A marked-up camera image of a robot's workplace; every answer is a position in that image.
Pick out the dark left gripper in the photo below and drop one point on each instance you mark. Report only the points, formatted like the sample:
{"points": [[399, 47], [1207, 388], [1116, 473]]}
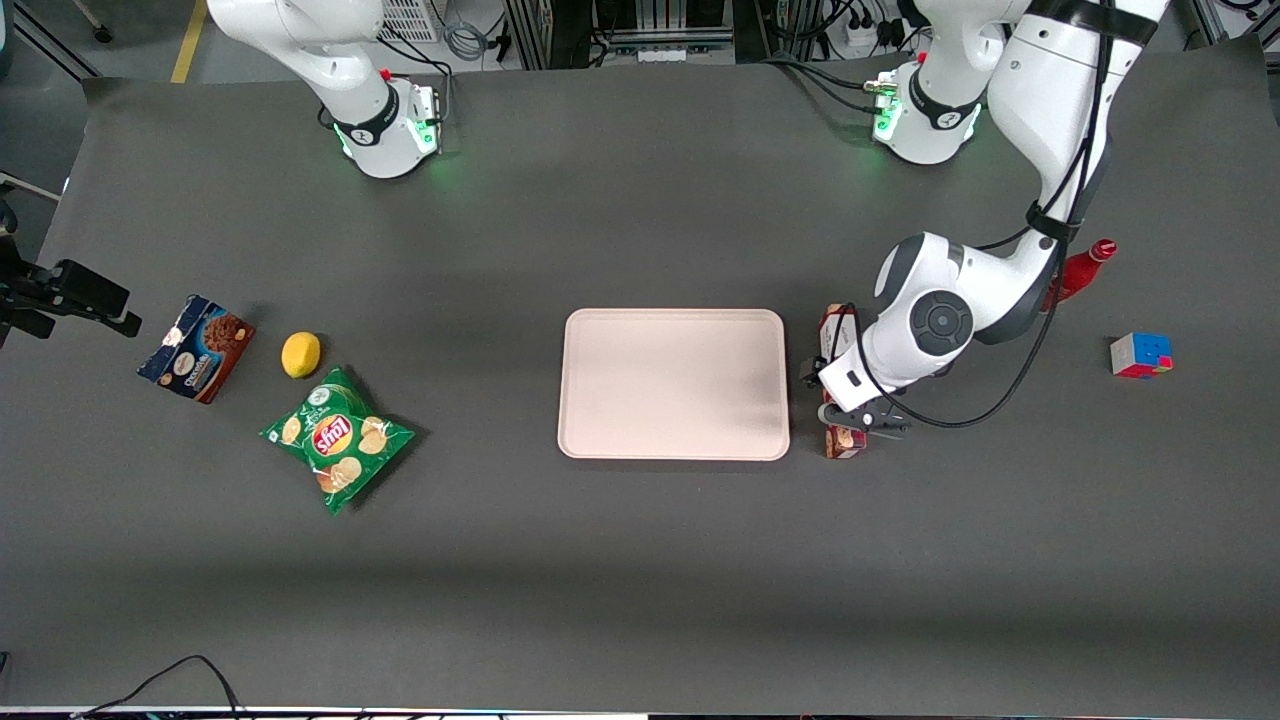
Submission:
{"points": [[822, 380]]}

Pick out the red tartan cookie box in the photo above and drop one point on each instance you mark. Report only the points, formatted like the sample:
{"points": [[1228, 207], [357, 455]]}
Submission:
{"points": [[845, 446]]}

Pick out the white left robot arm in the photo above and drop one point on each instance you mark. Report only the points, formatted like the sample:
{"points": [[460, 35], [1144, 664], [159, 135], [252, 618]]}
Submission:
{"points": [[1040, 80]]}

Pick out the pale pink rectangular tray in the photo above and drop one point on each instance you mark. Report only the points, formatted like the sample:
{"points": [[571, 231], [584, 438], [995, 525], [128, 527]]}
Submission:
{"points": [[670, 385]]}

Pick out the blue chocolate cookie box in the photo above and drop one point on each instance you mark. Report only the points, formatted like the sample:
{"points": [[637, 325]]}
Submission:
{"points": [[195, 350]]}

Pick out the red bottle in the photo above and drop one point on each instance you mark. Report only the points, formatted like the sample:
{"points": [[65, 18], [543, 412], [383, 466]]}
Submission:
{"points": [[1080, 272]]}

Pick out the dark grey table mat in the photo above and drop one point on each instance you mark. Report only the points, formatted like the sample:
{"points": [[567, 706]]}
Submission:
{"points": [[640, 580]]}

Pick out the Rubik's cube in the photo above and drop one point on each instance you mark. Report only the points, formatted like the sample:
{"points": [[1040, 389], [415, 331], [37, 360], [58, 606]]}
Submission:
{"points": [[1140, 355]]}

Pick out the white power strip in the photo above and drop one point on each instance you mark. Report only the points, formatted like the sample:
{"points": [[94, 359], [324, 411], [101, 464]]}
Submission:
{"points": [[872, 32]]}

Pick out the aluminium equipment rack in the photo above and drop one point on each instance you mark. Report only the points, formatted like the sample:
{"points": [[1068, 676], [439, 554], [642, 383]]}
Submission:
{"points": [[640, 25]]}

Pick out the green Lay's chips bag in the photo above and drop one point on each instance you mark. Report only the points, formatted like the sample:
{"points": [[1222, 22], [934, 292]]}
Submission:
{"points": [[335, 440]]}

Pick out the yellow lemon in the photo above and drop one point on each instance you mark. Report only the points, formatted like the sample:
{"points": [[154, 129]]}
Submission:
{"points": [[301, 355]]}

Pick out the yellow floor tape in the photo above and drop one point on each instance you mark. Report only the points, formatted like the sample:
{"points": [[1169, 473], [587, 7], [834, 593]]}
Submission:
{"points": [[188, 40]]}

